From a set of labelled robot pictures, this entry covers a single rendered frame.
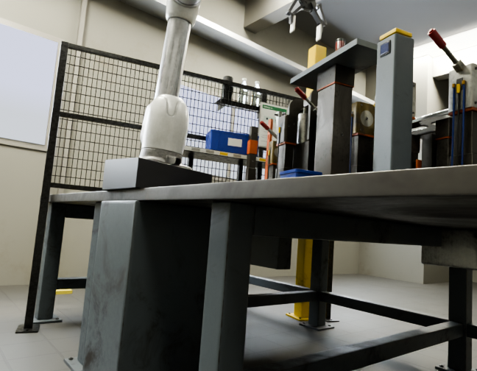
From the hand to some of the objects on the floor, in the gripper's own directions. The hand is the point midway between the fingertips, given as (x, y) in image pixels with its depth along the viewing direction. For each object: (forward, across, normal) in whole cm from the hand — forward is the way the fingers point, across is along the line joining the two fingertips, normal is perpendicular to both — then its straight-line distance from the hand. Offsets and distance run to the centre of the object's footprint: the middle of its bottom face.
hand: (305, 33), depth 167 cm
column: (+146, -57, +6) cm, 157 cm away
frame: (+146, +10, +14) cm, 147 cm away
